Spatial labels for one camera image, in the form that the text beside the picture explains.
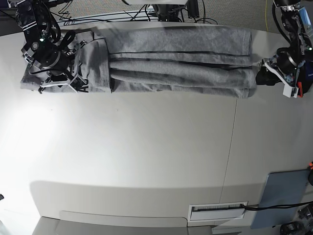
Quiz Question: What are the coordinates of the yellow cable on floor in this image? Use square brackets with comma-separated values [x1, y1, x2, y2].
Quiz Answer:
[264, 0, 269, 32]

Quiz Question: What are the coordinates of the grey T-shirt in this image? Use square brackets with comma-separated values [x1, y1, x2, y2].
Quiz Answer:
[20, 24, 257, 99]

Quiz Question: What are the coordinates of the central robot base mount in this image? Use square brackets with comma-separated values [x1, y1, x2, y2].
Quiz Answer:
[145, 0, 189, 22]

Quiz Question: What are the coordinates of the black device at bottom right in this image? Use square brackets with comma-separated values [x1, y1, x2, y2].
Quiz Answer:
[280, 221, 303, 235]

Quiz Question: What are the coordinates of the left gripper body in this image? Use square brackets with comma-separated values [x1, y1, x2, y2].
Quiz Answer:
[263, 47, 311, 78]

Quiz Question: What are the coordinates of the orange black tool right edge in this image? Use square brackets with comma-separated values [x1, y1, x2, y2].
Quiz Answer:
[308, 162, 313, 186]

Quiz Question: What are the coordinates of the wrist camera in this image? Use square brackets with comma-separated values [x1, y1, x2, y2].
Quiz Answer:
[283, 85, 299, 98]
[71, 77, 89, 93]

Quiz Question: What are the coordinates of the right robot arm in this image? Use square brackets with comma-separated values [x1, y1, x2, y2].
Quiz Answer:
[15, 0, 89, 93]

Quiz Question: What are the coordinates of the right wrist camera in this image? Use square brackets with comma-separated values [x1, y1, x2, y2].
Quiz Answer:
[71, 77, 89, 93]

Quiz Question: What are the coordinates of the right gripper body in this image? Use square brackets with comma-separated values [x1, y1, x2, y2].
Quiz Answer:
[22, 42, 76, 76]

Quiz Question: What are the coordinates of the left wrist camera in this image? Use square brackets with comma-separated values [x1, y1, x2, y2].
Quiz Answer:
[283, 85, 299, 98]

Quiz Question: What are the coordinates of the blue clamp with orange trigger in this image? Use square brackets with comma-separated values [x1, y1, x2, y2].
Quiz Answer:
[297, 62, 313, 97]

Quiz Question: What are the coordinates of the blue-grey tablet board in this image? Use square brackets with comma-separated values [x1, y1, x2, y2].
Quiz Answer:
[250, 169, 309, 229]

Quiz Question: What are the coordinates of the black cable on table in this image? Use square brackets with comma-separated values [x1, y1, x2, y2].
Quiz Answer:
[240, 202, 313, 212]

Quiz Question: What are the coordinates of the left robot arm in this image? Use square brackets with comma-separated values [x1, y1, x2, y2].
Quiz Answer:
[256, 0, 313, 93]

